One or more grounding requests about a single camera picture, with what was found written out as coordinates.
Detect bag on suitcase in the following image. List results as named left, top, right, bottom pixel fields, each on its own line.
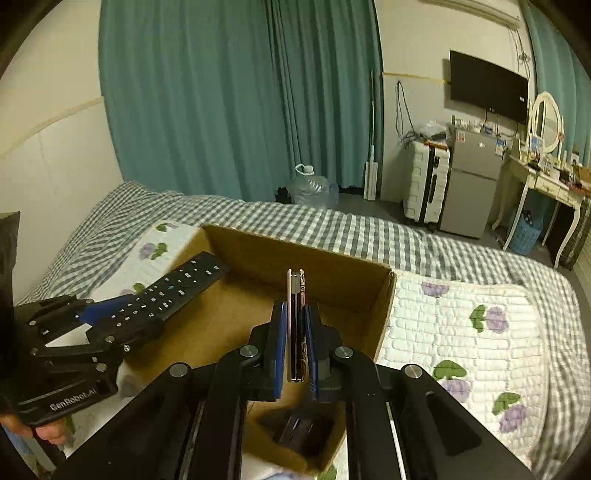
left=414, top=120, right=450, bottom=149

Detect clear water jug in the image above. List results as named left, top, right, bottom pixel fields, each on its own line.
left=288, top=163, right=341, bottom=209

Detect white mop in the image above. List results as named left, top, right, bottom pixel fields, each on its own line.
left=362, top=69, right=380, bottom=202

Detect dark object in box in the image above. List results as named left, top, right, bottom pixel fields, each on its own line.
left=271, top=412, right=334, bottom=457

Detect oval white mirror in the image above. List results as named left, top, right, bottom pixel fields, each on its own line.
left=527, top=92, right=565, bottom=156

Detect white suitcase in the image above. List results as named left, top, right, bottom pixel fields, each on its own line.
left=403, top=138, right=451, bottom=228

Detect cardboard box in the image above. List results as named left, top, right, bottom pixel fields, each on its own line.
left=121, top=224, right=398, bottom=476

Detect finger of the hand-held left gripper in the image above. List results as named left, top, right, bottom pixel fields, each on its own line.
left=30, top=318, right=168, bottom=372
left=16, top=295, right=138, bottom=329

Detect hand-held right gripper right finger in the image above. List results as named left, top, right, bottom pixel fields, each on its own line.
left=304, top=302, right=539, bottom=480

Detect wide teal curtain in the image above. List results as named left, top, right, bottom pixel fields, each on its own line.
left=98, top=0, right=384, bottom=205

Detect silver fridge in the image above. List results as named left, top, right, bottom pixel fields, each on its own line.
left=438, top=124, right=509, bottom=240

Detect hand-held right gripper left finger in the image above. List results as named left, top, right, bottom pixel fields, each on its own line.
left=55, top=300, right=289, bottom=480

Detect white dressing table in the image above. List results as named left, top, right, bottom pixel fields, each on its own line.
left=489, top=154, right=591, bottom=269

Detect black remote control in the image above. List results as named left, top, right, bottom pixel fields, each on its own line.
left=117, top=251, right=232, bottom=335

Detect person's left hand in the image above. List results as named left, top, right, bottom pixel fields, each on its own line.
left=0, top=412, right=71, bottom=446

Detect narrow teal curtain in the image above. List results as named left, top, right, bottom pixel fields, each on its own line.
left=522, top=0, right=591, bottom=168

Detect white floral quilt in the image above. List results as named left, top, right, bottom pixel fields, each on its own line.
left=88, top=222, right=551, bottom=480

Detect blue laundry basket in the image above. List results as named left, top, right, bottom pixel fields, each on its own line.
left=508, top=210, right=545, bottom=255

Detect wall television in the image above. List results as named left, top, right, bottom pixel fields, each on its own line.
left=449, top=50, right=530, bottom=125

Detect dark case under table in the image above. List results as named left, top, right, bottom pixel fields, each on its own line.
left=547, top=198, right=591, bottom=271

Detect grey checkered bed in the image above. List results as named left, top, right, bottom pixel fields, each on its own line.
left=18, top=180, right=591, bottom=480

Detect hanging wall cables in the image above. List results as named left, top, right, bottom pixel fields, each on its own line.
left=394, top=80, right=422, bottom=145

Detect pink smartphone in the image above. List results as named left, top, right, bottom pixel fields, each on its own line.
left=286, top=268, right=309, bottom=384

